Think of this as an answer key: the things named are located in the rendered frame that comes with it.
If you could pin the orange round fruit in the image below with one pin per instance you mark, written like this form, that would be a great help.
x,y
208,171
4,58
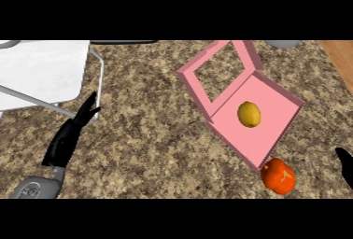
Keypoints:
x,y
277,176

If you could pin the white flat box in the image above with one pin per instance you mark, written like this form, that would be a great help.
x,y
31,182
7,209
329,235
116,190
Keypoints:
x,y
38,70

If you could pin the pink cutting board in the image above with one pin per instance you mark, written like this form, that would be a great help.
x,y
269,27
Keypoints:
x,y
257,121

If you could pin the grey round object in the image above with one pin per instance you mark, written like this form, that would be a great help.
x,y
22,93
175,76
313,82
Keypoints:
x,y
282,43

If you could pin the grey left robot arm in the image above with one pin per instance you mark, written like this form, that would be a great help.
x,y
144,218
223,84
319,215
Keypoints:
x,y
37,188

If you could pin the yellow lemon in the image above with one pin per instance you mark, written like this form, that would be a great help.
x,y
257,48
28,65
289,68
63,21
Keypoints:
x,y
248,114

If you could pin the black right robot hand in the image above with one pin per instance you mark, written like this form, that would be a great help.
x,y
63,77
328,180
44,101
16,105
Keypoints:
x,y
345,166

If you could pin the dark flat object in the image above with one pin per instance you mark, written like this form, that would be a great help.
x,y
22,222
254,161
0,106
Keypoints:
x,y
122,41

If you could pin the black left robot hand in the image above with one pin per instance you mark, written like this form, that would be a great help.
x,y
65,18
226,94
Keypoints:
x,y
63,141

